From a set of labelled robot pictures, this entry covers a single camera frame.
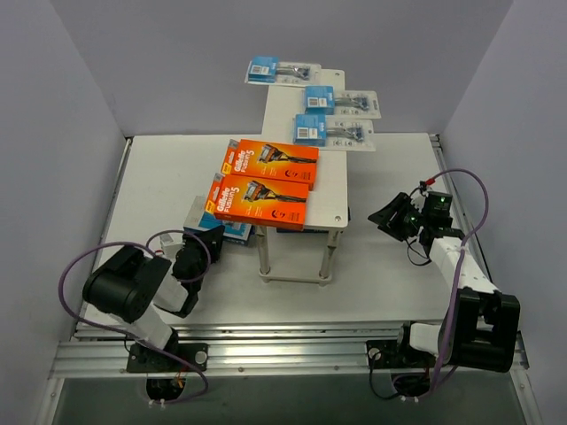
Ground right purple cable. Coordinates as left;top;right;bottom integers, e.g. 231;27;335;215
393;167;490;399

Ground Gillette SkinGuard blister pack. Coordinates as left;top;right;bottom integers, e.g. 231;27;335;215
303;85;382;120

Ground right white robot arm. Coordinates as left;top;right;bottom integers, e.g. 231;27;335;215
368;191;520;373

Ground orange Fusion5 razor box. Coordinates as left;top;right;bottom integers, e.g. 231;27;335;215
205;174;310;230
221;139;319;190

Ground clear blue-card razor blister pack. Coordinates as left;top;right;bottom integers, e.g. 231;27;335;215
292;114;376;152

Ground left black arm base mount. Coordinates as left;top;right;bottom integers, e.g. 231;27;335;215
126;343;209;374

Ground aluminium mounting rail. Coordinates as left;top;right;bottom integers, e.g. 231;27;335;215
48;325;528;380

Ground white two-tier shelf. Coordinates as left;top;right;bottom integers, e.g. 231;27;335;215
252;68;351;287

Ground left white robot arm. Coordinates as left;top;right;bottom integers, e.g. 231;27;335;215
82;225;225;371

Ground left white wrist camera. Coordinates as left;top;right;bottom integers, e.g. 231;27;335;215
159;234;183;260

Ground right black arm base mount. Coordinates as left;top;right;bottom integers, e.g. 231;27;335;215
365;340;437;370

